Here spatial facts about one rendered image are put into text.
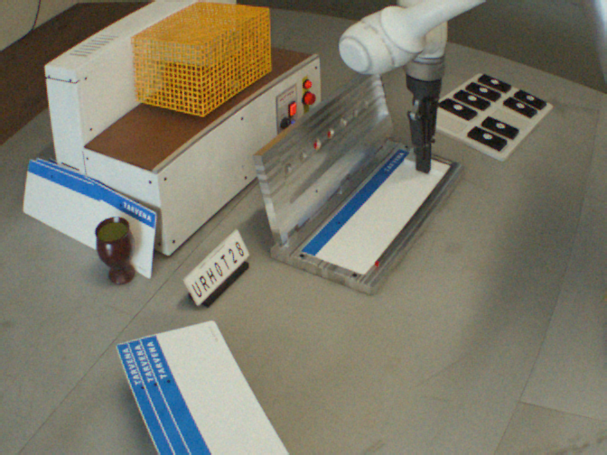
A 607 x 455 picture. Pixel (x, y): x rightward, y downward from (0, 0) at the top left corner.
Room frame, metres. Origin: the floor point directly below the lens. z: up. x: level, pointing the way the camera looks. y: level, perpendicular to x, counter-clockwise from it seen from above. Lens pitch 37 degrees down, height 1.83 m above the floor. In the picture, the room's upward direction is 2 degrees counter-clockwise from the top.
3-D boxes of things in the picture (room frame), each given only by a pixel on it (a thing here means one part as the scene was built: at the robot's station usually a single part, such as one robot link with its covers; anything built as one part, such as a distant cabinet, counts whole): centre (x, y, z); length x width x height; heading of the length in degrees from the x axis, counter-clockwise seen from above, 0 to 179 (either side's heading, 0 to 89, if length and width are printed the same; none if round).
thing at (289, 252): (1.26, -0.15, 0.92); 0.44 x 0.21 x 0.04; 147
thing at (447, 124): (1.67, -0.50, 0.90); 0.40 x 0.27 x 0.01; 139
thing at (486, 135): (1.52, -0.45, 0.92); 0.10 x 0.05 x 0.01; 50
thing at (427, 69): (1.36, -0.25, 1.19); 0.09 x 0.09 x 0.06
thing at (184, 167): (1.55, 0.21, 1.09); 0.75 x 0.40 x 0.38; 147
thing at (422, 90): (1.36, -0.25, 1.12); 0.08 x 0.07 x 0.09; 147
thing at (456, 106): (1.66, -0.40, 0.92); 0.10 x 0.05 x 0.01; 45
